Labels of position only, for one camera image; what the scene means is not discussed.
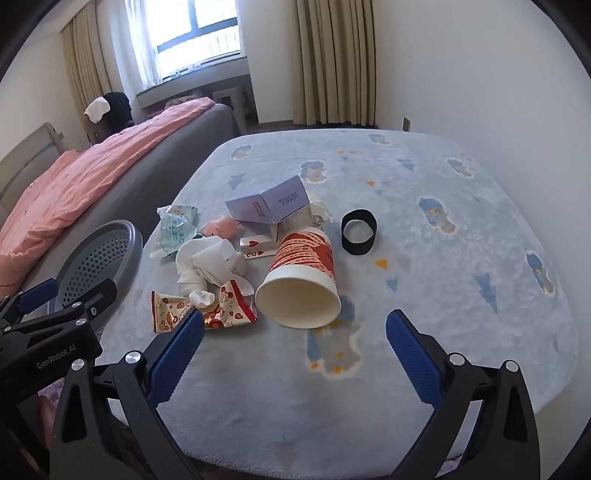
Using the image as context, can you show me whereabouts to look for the pink quilt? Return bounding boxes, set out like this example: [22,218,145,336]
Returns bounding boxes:
[0,98,215,287]

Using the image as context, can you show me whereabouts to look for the grey perforated plastic basket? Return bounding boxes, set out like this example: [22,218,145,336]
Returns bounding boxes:
[48,220,145,333]

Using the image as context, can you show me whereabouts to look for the cream paper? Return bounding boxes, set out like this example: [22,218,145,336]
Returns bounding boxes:
[307,193,333,229]

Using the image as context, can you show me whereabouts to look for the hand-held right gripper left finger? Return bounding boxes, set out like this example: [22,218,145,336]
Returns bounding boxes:
[48,308,206,480]

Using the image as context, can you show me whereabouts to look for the narrow beige curtain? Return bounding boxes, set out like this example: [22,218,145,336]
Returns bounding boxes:
[62,4,112,112]

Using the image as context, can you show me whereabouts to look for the white plastic stool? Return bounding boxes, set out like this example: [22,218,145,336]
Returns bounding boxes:
[213,84,256,130]

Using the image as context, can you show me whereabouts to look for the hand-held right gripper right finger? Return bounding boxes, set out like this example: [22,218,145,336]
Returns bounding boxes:
[385,308,542,480]

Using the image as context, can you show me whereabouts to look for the red and white paper cup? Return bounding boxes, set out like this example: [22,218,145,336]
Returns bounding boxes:
[255,229,342,329]

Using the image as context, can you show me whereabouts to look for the white tissue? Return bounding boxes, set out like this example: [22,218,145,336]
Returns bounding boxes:
[175,237,247,308]

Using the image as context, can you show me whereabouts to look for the black elastic band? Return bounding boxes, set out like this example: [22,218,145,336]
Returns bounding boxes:
[341,209,378,256]

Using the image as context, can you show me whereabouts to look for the white sheer curtain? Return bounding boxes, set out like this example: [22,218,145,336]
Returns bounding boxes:
[108,0,160,93]

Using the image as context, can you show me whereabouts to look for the grey headboard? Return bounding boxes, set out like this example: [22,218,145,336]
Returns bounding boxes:
[0,122,65,217]

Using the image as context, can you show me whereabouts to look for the light green wet wipes packet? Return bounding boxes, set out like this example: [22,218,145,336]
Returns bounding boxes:
[148,204,202,259]

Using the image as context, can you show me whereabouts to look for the light blue printed blanket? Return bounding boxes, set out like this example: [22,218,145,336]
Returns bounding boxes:
[85,128,580,467]

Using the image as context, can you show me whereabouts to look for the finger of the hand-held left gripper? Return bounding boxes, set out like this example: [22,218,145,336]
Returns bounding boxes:
[0,278,59,324]
[4,278,118,335]

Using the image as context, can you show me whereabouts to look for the white cloth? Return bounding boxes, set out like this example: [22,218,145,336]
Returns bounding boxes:
[83,97,112,124]

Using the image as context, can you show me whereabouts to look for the red strawberry print snack wrapper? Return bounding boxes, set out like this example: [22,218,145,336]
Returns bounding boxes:
[151,279,259,333]

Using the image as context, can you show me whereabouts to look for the white heart print card box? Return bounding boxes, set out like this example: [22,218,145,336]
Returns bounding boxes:
[240,233,282,260]

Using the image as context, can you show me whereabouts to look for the wide beige curtain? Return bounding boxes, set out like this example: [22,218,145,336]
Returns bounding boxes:
[293,0,377,127]

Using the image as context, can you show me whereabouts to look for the grey bed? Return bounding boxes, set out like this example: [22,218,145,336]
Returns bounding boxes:
[0,104,238,296]

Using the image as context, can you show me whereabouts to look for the lavender cardboard box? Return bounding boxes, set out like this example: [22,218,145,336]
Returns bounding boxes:
[225,175,311,225]

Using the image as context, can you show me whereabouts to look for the pink pig toy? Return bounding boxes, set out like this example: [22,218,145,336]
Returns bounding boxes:
[202,219,239,241]

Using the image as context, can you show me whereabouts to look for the dark wooden chair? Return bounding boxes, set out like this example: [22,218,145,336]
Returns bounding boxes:
[85,117,112,146]

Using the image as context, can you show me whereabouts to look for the grey window sill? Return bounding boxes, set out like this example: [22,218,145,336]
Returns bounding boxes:
[136,76,252,112]

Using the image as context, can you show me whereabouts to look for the window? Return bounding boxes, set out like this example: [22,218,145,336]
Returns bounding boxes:
[148,0,245,61]

